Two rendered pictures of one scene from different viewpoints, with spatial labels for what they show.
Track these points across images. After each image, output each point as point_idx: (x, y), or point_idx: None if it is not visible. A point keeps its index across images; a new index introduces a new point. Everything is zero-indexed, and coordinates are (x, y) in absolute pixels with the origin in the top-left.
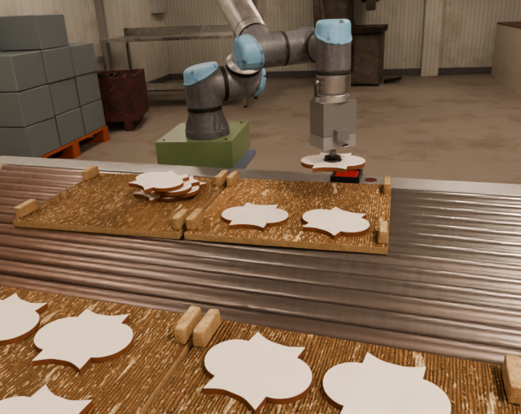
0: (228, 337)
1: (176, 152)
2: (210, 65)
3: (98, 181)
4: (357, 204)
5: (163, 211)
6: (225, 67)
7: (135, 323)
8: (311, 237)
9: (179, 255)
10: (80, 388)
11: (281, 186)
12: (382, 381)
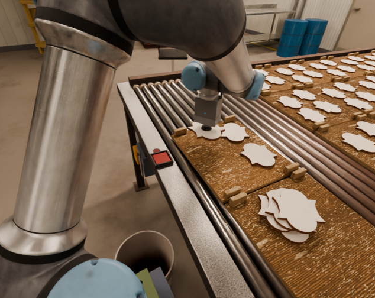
0: (312, 124)
1: None
2: (103, 262)
3: None
4: None
5: None
6: (67, 260)
7: (339, 140)
8: (250, 133)
9: (306, 164)
10: (358, 133)
11: (212, 168)
12: (288, 102)
